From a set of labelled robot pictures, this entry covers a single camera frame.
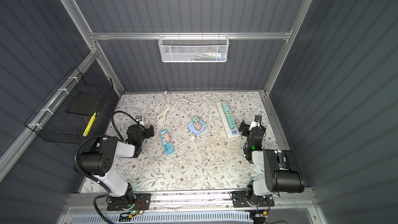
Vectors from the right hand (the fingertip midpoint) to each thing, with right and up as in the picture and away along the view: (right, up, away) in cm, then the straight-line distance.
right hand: (254, 123), depth 90 cm
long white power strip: (-13, -7, +5) cm, 15 cm away
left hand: (-68, -2, +7) cm, 68 cm away
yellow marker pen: (-81, +1, -21) cm, 84 cm away
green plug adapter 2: (-16, +12, +15) cm, 25 cm away
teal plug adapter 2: (-13, +3, +7) cm, 15 cm away
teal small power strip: (-50, -14, -1) cm, 52 cm away
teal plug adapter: (-14, +9, +13) cm, 21 cm away
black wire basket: (-94, +7, -18) cm, 96 cm away
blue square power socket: (-37, -4, +8) cm, 38 cm away
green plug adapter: (-35, +2, +6) cm, 36 cm away
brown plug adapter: (-51, -8, -2) cm, 52 cm away
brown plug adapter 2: (-33, -2, +4) cm, 34 cm away
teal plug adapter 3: (-12, -1, +4) cm, 13 cm away
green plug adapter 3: (-14, +6, +9) cm, 18 cm away
